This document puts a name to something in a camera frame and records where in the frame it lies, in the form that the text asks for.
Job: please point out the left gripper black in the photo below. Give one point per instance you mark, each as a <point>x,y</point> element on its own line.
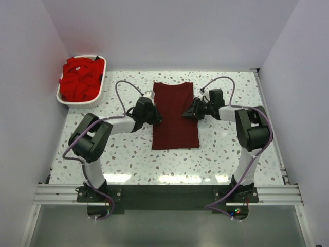
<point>155,115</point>

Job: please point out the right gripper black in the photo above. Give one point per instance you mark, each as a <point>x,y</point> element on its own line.
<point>196,108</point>

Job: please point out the dark red t shirt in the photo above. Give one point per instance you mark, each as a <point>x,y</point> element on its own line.
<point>175,131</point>

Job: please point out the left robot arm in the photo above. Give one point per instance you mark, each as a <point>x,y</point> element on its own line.
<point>87,143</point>

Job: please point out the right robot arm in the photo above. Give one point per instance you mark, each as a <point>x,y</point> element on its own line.
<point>254,134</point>

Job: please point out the white plastic laundry basket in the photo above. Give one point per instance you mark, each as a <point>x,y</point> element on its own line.
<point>84,105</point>

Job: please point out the bright red t shirt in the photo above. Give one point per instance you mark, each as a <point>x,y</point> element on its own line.
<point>81,79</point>

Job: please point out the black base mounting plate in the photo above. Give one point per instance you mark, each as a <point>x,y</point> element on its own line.
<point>117,199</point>

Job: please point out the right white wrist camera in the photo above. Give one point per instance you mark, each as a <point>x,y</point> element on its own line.
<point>206,97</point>

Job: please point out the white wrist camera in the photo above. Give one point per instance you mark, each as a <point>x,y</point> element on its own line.
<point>206,97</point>
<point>149,94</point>

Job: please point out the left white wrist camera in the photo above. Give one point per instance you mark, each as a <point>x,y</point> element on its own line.
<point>149,94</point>

